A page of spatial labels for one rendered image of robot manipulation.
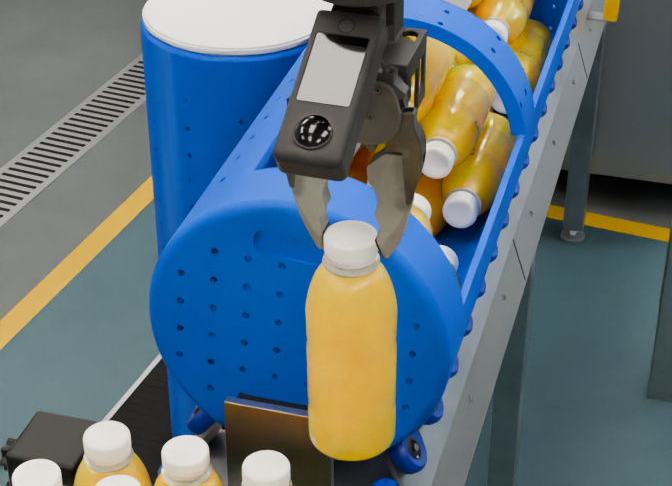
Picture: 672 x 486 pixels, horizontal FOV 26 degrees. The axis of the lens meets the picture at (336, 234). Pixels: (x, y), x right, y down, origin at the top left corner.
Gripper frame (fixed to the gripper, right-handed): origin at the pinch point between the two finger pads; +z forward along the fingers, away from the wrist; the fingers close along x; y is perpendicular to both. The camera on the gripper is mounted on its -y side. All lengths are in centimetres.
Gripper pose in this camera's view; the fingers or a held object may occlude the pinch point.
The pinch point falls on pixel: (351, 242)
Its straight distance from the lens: 103.9
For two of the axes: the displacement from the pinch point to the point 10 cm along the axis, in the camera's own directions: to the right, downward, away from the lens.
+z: 0.0, 8.5, 5.3
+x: -9.6, -1.4, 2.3
